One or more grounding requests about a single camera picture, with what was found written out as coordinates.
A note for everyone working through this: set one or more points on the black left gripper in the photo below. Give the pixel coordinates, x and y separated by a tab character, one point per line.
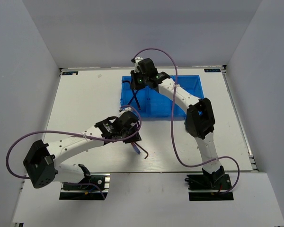
136	137

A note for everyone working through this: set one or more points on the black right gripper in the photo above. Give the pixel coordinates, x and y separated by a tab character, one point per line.
134	85

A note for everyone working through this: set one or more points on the small brown hex key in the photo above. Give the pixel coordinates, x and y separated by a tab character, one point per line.
134	97

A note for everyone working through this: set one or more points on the large brown hex key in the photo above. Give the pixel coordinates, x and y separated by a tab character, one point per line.
126	81

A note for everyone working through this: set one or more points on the medium brown hex key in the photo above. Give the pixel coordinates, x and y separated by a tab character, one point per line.
139	146

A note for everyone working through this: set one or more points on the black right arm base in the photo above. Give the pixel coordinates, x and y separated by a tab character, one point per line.
200	189

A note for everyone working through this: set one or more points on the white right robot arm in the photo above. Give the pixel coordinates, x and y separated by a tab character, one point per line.
199	122

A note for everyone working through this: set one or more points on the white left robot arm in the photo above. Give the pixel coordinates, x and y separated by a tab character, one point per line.
44	162

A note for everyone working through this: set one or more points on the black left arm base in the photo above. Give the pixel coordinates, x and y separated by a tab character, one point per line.
94	188

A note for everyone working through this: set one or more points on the blue three-compartment plastic bin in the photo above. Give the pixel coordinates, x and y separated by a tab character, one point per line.
155	105

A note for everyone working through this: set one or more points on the right corner label sticker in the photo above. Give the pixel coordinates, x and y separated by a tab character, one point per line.
212	70

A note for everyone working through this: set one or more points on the corner label sticker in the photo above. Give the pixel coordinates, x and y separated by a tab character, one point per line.
70	73
212	70

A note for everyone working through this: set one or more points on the left corner label sticker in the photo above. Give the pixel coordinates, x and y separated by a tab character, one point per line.
70	73

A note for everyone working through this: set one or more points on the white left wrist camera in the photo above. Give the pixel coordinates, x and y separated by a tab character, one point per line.
125	109

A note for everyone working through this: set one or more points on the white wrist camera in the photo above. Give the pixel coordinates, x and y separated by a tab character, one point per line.
136	61
125	109

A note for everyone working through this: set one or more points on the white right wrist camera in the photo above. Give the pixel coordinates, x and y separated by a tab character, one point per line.
136	61

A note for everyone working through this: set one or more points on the red blue handled screwdriver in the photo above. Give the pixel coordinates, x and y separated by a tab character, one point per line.
136	149

